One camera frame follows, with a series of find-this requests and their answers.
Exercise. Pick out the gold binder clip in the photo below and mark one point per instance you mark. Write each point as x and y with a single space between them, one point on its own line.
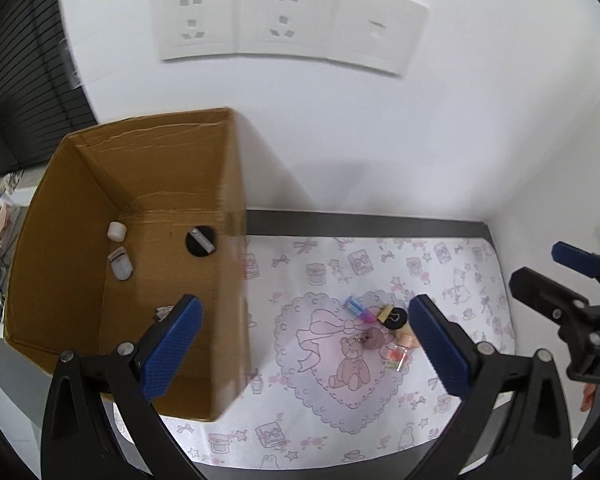
384 314

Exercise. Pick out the brown cardboard box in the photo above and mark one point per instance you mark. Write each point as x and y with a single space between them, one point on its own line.
70 185

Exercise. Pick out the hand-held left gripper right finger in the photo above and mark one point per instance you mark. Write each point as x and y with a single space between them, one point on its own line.
437 345

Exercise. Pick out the black round lid with tube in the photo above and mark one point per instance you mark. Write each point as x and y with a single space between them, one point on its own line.
195 247

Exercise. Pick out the small grey charm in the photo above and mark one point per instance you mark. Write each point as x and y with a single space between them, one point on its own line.
375 340

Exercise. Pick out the person's right hand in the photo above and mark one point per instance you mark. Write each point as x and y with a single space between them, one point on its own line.
588 399

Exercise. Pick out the black round compact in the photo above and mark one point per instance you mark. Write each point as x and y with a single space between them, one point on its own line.
399 322

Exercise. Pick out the small glass bottle pink cap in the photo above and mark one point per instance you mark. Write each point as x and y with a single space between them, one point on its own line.
399 355

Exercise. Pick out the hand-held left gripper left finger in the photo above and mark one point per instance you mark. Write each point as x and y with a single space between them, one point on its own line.
172 345

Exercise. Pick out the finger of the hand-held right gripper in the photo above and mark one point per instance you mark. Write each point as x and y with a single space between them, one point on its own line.
545 292
577 255

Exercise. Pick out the white printed table mat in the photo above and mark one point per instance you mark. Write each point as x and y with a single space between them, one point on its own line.
290 410

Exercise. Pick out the black window blinds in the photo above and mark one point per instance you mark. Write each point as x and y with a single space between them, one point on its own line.
20 85

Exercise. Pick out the peach small cap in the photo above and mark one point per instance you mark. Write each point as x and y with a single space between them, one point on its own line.
409 336

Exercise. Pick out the white triple wall socket panel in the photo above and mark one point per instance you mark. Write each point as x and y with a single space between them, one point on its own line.
280 20

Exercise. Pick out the blue and pink tube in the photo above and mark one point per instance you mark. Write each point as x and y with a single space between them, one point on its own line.
357 308

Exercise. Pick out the white cap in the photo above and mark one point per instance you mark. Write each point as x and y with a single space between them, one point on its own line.
116 232

